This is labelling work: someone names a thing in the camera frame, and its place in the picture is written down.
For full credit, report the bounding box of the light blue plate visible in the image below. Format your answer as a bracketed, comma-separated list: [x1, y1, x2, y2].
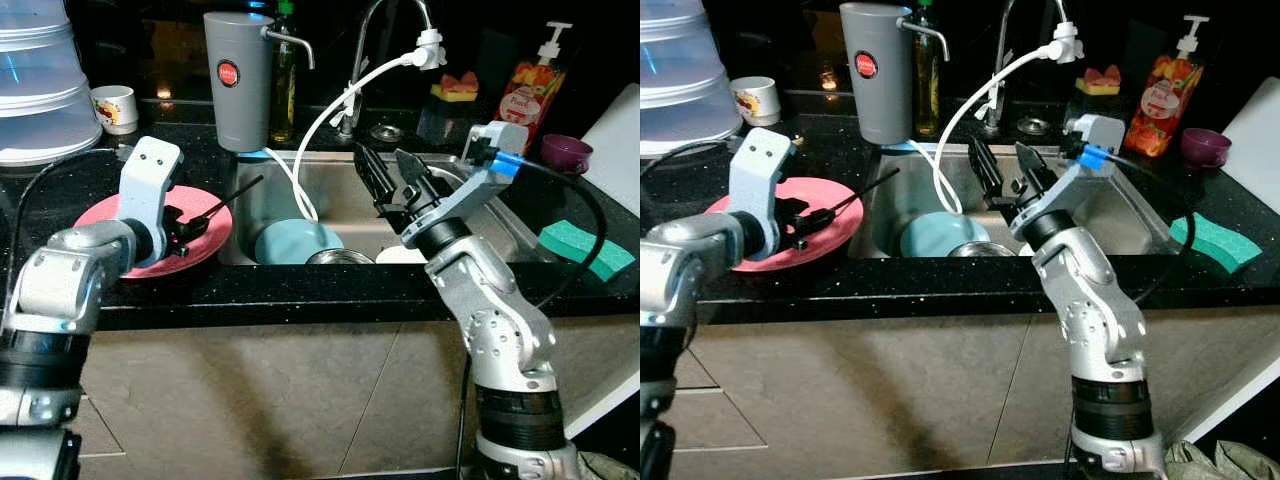
[254, 218, 346, 266]
[898, 212, 986, 259]

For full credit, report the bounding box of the dark sponge holder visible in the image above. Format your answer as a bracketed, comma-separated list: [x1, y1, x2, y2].
[418, 95, 479, 146]
[1065, 90, 1123, 126]

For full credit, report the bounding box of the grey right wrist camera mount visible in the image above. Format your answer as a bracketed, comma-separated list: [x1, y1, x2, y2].
[430, 120, 531, 223]
[1020, 113, 1126, 221]

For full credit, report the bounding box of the stainless steel sink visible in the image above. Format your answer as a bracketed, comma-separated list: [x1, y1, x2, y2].
[860, 143, 1181, 259]
[217, 150, 546, 266]

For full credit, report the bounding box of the chrome faucet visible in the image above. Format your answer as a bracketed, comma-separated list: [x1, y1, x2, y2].
[980, 0, 1071, 136]
[337, 0, 436, 141]

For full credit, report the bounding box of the green sponge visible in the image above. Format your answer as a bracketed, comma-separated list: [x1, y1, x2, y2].
[1168, 212, 1264, 275]
[537, 220, 636, 281]

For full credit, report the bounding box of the green-capped oil bottle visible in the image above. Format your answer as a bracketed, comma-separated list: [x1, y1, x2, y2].
[268, 0, 299, 144]
[908, 0, 941, 139]

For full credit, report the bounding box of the orange soap pump bottle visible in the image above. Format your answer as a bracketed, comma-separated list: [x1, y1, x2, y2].
[1125, 15, 1211, 159]
[497, 22, 573, 156]

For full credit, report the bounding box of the purple cup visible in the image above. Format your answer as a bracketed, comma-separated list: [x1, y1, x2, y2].
[540, 133, 594, 176]
[1180, 127, 1233, 169]

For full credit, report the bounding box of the white hose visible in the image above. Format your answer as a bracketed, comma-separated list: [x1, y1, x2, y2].
[262, 28, 448, 223]
[905, 20, 1086, 216]

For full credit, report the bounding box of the translucent ribbed plastic tub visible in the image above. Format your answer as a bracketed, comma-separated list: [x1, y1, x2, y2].
[640, 0, 743, 156]
[0, 0, 101, 166]

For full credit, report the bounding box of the white cutting board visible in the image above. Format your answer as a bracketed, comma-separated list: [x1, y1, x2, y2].
[1222, 78, 1280, 216]
[580, 82, 641, 216]

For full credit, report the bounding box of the steel bowl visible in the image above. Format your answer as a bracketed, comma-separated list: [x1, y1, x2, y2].
[305, 247, 376, 266]
[945, 240, 1016, 259]

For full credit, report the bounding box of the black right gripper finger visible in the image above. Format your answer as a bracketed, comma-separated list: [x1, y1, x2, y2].
[1013, 143, 1048, 194]
[967, 140, 1009, 208]
[355, 145, 399, 213]
[397, 150, 433, 199]

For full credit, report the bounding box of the pink plate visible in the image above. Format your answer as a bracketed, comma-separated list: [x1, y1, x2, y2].
[73, 184, 234, 280]
[705, 177, 866, 273]

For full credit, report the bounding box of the white printed mug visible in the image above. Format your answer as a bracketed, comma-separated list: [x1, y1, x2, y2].
[730, 77, 781, 127]
[90, 85, 139, 136]

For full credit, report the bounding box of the olive green woven bag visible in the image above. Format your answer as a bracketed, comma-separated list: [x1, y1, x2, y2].
[1165, 438, 1280, 480]
[575, 450, 641, 480]

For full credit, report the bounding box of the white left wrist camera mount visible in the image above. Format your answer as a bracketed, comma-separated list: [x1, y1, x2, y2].
[728, 128, 796, 263]
[118, 137, 184, 269]

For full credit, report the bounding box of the grey water filter red logo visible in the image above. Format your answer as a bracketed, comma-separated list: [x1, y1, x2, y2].
[203, 10, 316, 159]
[838, 2, 951, 151]

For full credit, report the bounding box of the yellow and red sponge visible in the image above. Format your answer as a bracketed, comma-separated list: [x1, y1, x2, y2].
[1078, 65, 1123, 97]
[430, 72, 479, 103]

